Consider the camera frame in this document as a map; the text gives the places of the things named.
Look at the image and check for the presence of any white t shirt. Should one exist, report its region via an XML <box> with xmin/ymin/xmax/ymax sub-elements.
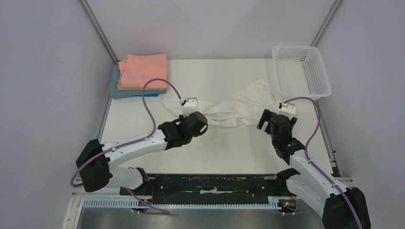
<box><xmin>162</xmin><ymin>79</ymin><xmax>278</xmax><ymax>128</ymax></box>

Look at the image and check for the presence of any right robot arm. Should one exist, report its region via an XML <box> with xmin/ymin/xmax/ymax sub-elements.
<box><xmin>257</xmin><ymin>109</ymin><xmax>371</xmax><ymax>229</ymax></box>

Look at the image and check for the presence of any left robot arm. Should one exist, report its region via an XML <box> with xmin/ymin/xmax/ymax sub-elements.
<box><xmin>76</xmin><ymin>112</ymin><xmax>208</xmax><ymax>195</ymax></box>

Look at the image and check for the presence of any white plastic basket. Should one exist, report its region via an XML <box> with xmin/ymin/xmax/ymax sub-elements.
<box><xmin>272</xmin><ymin>45</ymin><xmax>332</xmax><ymax>100</ymax></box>

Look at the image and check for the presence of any folded pink t shirt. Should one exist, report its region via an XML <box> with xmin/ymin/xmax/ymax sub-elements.
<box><xmin>118</xmin><ymin>54</ymin><xmax>168</xmax><ymax>81</ymax></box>

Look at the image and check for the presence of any folded blue t shirt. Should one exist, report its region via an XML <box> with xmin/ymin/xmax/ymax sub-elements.
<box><xmin>110</xmin><ymin>64</ymin><xmax>166</xmax><ymax>99</ymax></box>

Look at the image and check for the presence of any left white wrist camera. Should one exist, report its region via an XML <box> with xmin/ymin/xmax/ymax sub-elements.
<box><xmin>181</xmin><ymin>97</ymin><xmax>198</xmax><ymax>116</ymax></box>

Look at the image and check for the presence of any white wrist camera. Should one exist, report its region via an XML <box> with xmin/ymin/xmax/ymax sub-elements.
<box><xmin>278</xmin><ymin>101</ymin><xmax>296</xmax><ymax>116</ymax></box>
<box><xmin>181</xmin><ymin>97</ymin><xmax>198</xmax><ymax>116</ymax></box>

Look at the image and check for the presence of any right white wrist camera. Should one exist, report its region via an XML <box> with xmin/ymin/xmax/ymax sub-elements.
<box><xmin>278</xmin><ymin>101</ymin><xmax>296</xmax><ymax>116</ymax></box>

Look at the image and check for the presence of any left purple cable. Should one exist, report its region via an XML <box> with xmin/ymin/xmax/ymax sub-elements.
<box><xmin>70</xmin><ymin>78</ymin><xmax>183</xmax><ymax>216</ymax></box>

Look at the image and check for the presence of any white slotted cable duct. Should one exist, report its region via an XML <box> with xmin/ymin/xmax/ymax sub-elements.
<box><xmin>82</xmin><ymin>197</ymin><xmax>282</xmax><ymax>210</ymax></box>

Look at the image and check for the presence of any aluminium frame rail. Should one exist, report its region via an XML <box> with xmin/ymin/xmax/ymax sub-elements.
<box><xmin>71</xmin><ymin>177</ymin><xmax>360</xmax><ymax>199</ymax></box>

